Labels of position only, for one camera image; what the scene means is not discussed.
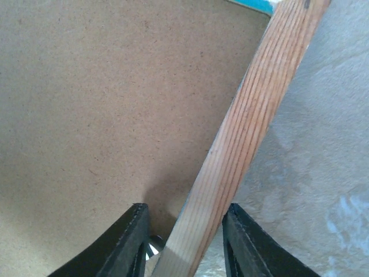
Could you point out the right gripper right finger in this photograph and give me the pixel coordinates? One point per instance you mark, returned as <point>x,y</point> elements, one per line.
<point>250,251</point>

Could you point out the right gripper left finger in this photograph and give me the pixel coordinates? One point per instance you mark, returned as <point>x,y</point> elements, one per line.
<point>119,251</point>

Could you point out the brown cardboard backing board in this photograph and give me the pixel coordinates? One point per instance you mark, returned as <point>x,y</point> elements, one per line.
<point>105,104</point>

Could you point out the wooden teal picture frame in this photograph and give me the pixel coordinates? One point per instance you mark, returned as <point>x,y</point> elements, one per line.
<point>268,76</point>

